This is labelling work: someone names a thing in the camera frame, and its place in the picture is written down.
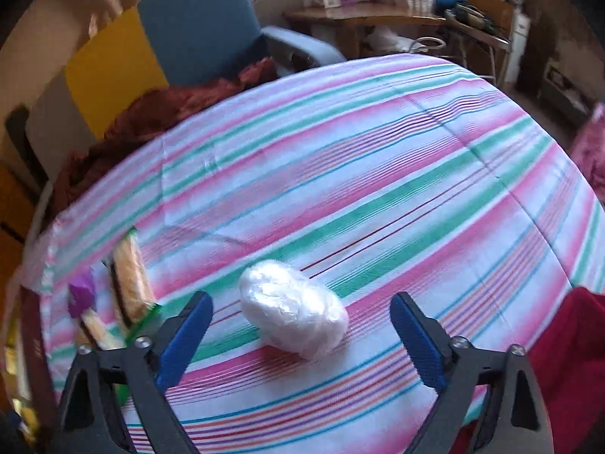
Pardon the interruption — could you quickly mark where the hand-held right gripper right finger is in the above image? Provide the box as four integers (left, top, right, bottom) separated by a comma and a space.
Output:
389, 292, 555, 454

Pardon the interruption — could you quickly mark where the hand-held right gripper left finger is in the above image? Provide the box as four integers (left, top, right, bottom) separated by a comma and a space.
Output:
56, 291, 214, 454

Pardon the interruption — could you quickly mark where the white plastic bundle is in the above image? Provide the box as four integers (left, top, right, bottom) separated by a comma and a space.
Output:
237, 260, 349, 360

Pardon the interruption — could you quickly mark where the purple wrapped object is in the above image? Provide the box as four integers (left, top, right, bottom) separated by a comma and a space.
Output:
67, 267, 95, 320

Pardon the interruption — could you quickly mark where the red cloth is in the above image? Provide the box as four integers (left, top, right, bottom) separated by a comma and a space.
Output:
449, 286, 605, 454

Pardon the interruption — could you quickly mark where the striped tablecloth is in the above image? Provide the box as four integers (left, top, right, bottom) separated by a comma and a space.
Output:
21, 52, 605, 454

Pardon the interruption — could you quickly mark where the maroon cloth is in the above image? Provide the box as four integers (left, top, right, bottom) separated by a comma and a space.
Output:
50, 57, 279, 218

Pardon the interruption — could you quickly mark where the pink fuzzy cloth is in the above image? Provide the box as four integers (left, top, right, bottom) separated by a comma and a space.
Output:
569, 104, 605, 190

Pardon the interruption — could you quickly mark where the grey yellow blue sofa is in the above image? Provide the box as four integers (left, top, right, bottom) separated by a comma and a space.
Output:
5, 0, 348, 171

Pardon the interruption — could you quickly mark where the wooden side table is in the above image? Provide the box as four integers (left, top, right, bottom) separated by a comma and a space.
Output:
284, 2, 447, 60

